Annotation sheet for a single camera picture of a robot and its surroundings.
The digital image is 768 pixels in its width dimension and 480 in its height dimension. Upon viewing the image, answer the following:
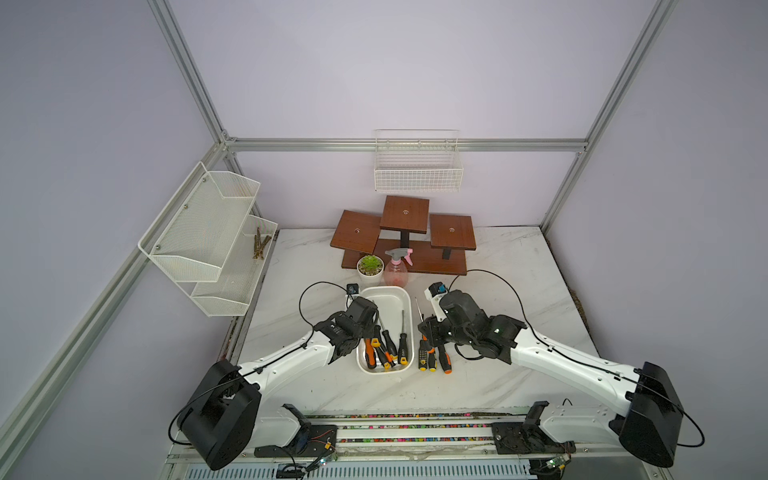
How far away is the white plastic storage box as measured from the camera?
0.84 meters

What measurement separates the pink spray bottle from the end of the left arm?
27cm

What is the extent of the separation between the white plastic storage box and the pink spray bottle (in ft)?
0.34

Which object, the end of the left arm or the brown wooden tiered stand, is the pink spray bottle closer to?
the brown wooden tiered stand

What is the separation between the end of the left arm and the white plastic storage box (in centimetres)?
17

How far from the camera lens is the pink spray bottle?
36.8 inches

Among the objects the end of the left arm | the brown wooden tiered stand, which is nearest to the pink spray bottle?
the brown wooden tiered stand

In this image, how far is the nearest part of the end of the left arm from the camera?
2.01 feet
